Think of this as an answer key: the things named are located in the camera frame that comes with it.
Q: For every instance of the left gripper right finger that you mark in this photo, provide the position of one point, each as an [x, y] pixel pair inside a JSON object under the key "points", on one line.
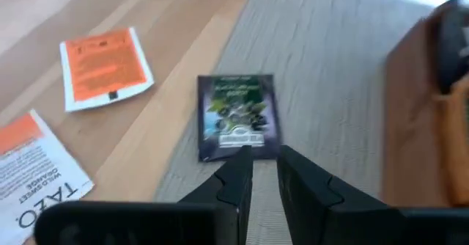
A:
{"points": [[308, 193]]}

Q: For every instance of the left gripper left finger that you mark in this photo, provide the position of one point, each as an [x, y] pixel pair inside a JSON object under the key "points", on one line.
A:
{"points": [[227, 193]]}

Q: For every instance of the dark blackcurrant tea packet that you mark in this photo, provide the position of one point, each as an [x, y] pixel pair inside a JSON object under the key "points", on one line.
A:
{"points": [[238, 116], [452, 47]]}

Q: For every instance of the white orange Tazo tea packet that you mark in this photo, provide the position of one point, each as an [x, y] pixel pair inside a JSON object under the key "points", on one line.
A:
{"points": [[106, 69], [33, 179]]}

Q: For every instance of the wooden three-compartment tray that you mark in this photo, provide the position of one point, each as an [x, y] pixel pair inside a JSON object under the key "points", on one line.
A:
{"points": [[406, 127]]}

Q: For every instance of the grey woven placemat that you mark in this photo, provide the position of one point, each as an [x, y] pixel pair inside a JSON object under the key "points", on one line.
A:
{"points": [[322, 72]]}

